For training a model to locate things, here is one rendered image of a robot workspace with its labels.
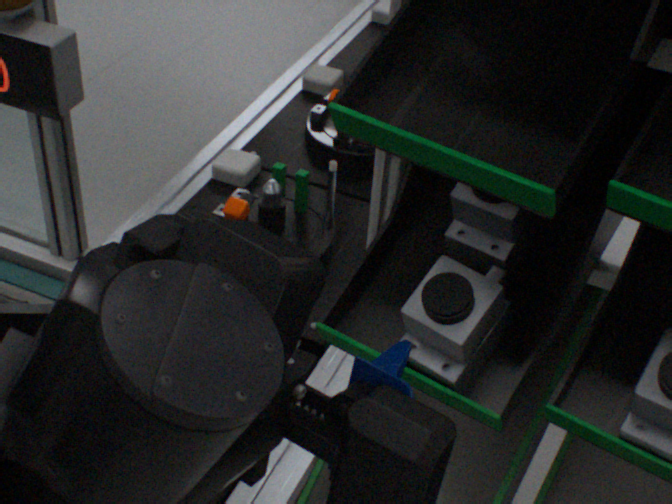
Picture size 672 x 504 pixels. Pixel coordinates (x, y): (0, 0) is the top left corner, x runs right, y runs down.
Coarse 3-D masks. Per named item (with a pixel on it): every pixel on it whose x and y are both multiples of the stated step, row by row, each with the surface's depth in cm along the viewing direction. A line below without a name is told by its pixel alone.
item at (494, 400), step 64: (640, 128) 58; (448, 192) 67; (576, 192) 65; (384, 256) 66; (448, 256) 65; (576, 256) 63; (320, 320) 62; (384, 320) 63; (512, 320) 61; (512, 384) 57
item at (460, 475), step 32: (576, 320) 70; (544, 384) 70; (448, 416) 72; (512, 416) 71; (544, 416) 67; (480, 448) 71; (512, 448) 70; (320, 480) 72; (448, 480) 71; (480, 480) 70; (512, 480) 66
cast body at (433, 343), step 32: (416, 288) 57; (448, 288) 55; (480, 288) 56; (416, 320) 56; (448, 320) 55; (480, 320) 55; (416, 352) 58; (448, 352) 57; (480, 352) 58; (448, 384) 58
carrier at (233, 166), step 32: (224, 160) 115; (256, 160) 115; (224, 192) 113; (256, 192) 110; (288, 192) 114; (320, 192) 114; (288, 224) 106; (320, 224) 106; (352, 224) 110; (320, 256) 102; (352, 256) 105; (320, 352) 95
